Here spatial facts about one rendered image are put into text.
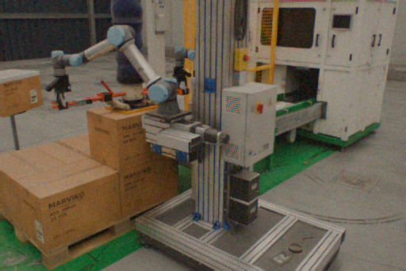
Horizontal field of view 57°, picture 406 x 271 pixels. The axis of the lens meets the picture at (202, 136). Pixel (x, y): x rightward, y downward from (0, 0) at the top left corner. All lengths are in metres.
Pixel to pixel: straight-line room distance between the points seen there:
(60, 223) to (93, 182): 0.34
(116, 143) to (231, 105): 0.95
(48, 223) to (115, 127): 0.78
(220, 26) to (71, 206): 1.55
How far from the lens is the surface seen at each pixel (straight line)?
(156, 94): 2.29
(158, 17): 4.31
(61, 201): 2.68
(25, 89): 4.59
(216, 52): 2.35
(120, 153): 2.80
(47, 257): 2.83
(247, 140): 2.26
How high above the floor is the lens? 1.67
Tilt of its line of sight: 18 degrees down
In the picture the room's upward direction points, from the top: straight up
